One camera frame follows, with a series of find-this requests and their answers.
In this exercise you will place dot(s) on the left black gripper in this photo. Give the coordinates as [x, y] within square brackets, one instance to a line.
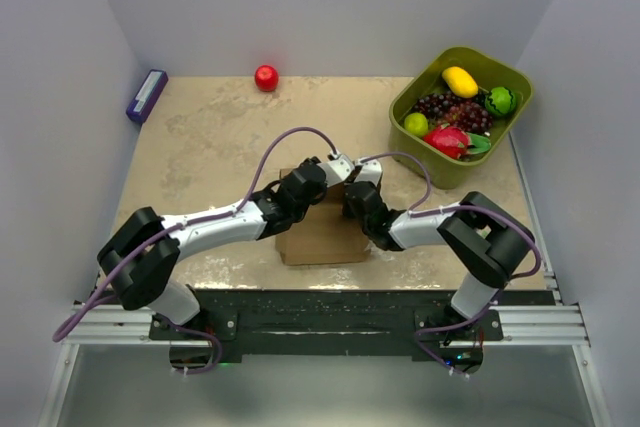
[323, 190]

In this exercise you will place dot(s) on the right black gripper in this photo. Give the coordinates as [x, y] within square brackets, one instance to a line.
[346, 209]

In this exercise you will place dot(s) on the brown cardboard box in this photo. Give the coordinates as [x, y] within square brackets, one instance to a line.
[324, 236]

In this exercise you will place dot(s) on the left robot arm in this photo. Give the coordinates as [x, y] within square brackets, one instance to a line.
[138, 260]

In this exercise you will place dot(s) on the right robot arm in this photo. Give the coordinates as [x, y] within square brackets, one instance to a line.
[489, 242]

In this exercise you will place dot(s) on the purple rectangular box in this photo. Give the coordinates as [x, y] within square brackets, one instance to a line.
[148, 93]

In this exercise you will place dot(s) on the green lime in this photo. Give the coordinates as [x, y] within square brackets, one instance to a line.
[416, 124]

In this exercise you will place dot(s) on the red dragon fruit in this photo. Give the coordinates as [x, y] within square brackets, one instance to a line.
[456, 143]

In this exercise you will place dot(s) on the red apple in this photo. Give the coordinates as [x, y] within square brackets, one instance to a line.
[266, 78]

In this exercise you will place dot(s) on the dark purple grapes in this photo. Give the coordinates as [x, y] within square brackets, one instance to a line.
[467, 114]

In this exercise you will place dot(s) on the olive green plastic bin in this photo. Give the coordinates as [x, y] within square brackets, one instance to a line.
[446, 172]

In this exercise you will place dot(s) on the yellow mango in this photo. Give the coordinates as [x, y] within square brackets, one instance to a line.
[460, 82]

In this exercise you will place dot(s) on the small green watermelon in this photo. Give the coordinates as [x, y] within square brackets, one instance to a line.
[500, 102]

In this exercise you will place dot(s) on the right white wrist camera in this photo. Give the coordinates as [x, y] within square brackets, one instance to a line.
[370, 171]

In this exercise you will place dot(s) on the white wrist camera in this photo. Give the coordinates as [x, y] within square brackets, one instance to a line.
[338, 168]
[370, 171]

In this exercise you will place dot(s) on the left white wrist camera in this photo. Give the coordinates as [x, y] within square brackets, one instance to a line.
[338, 168]

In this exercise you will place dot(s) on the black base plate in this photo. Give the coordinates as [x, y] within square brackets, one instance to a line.
[399, 323]

